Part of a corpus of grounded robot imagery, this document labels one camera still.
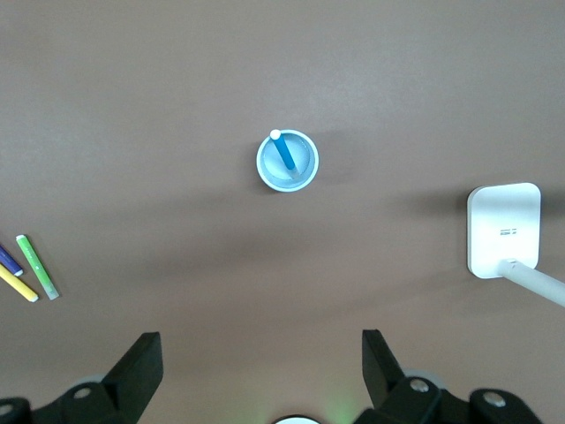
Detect white desk lamp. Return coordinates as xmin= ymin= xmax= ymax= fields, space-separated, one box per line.
xmin=466 ymin=181 xmax=565 ymax=309

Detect purple marker pen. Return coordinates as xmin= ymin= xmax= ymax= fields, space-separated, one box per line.
xmin=0 ymin=242 xmax=25 ymax=277

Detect light blue mesh cup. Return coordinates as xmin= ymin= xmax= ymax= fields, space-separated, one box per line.
xmin=255 ymin=128 xmax=320 ymax=193

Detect green marker pen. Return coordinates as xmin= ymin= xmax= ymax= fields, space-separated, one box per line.
xmin=15 ymin=234 xmax=60 ymax=301

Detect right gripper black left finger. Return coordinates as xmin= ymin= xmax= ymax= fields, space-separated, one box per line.
xmin=30 ymin=331 xmax=164 ymax=424

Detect blue marker pen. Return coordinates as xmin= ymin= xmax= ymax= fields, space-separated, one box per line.
xmin=269 ymin=128 xmax=305 ymax=180

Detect yellow marker pen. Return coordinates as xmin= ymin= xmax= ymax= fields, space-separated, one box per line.
xmin=0 ymin=263 xmax=40 ymax=303

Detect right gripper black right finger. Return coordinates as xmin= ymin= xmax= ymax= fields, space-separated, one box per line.
xmin=352 ymin=329 xmax=476 ymax=424

